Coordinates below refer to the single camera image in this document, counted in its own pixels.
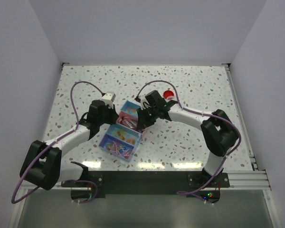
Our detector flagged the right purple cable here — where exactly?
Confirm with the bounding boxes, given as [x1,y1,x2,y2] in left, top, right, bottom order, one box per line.
[135,80,242,198]

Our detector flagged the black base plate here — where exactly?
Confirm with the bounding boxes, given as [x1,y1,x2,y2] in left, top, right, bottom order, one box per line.
[61,171,230,203]

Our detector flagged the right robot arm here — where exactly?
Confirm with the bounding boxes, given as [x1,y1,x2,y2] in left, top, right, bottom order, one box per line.
[135,90,240,187]

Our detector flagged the purple cable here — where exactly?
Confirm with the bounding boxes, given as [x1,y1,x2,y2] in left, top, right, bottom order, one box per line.
[11,80,107,205]
[135,80,242,198]

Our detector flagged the clear plastic jar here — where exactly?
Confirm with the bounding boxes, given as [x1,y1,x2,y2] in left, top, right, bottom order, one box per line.
[167,96,177,101]

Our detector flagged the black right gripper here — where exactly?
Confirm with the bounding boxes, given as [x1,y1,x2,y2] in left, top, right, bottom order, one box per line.
[136,105,159,130]

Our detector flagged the purple candy bin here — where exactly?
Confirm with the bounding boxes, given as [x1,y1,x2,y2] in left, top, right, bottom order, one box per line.
[98,134,136,162]

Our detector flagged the red jar lid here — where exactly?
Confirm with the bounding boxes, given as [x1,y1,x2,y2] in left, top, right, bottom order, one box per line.
[163,90,174,99]

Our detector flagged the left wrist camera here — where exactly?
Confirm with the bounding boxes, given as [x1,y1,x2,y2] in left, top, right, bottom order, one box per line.
[101,92,116,108]

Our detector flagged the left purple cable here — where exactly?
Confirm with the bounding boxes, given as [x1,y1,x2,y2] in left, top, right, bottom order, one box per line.
[11,80,107,205]

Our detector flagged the blue end candy bin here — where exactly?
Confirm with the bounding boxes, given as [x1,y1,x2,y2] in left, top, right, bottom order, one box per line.
[121,100,140,118]

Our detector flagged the pink candy bin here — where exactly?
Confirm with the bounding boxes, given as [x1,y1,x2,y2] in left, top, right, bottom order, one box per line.
[116,111,145,138]

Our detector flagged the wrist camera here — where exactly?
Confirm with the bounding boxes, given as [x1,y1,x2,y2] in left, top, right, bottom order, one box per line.
[135,95,150,110]
[101,92,116,108]

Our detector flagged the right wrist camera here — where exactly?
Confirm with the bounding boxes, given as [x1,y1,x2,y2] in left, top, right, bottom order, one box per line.
[135,95,150,110]

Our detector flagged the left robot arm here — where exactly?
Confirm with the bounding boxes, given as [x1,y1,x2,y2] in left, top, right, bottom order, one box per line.
[19,99,118,190]

